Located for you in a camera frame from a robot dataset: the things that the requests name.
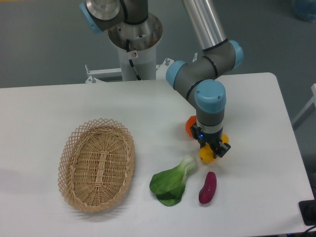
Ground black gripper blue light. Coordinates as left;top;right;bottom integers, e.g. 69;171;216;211
190;123;231;159

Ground yellow mango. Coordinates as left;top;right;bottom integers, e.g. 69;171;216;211
199;133;229;164

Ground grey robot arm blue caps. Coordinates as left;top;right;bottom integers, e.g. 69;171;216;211
79;0;243;159

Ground orange persimmon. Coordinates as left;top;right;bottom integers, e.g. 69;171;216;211
185;115;197;138

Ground purple sweet potato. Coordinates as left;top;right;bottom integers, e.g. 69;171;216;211
198;172;217;204

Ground green bok choy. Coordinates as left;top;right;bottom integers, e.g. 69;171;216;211
149;155;197;207

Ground woven wicker basket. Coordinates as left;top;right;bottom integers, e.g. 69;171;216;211
58;118;135;212

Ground black device at table edge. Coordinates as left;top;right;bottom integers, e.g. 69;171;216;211
298;199;316;226

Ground white metal base frame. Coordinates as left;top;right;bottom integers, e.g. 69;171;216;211
85;58;175;83

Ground black cable on pedestal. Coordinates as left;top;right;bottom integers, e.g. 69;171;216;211
125;39;142;81

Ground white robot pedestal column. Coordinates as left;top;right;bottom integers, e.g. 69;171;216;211
117;46;157;80

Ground white frame at right edge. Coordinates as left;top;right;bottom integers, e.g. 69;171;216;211
292;83;316;130

